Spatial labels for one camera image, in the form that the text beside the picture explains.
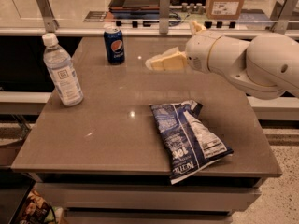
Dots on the dark laptop stack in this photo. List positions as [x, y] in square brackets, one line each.
[134, 10]

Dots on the grey table drawer base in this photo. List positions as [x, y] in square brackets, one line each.
[147, 204]

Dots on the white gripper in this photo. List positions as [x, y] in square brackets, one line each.
[198, 50]

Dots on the brown cardboard box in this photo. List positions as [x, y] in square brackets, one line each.
[224, 9]

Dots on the right metal glass bracket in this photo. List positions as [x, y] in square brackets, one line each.
[285, 16]

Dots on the blue pepsi can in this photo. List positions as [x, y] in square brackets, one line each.
[114, 45]

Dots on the left metal glass bracket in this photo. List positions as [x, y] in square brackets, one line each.
[50, 23]

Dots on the clear plastic water bottle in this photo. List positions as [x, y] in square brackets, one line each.
[61, 69]

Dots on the middle metal glass bracket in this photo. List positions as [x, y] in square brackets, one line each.
[164, 16]

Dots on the blue chip bag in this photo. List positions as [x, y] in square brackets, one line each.
[192, 146]

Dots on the snack bag on floor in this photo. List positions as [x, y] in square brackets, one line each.
[36, 210]

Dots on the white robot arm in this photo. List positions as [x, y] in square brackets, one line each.
[265, 67]

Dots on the metal glass bracket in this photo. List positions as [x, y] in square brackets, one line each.
[285, 16]
[164, 16]
[50, 23]

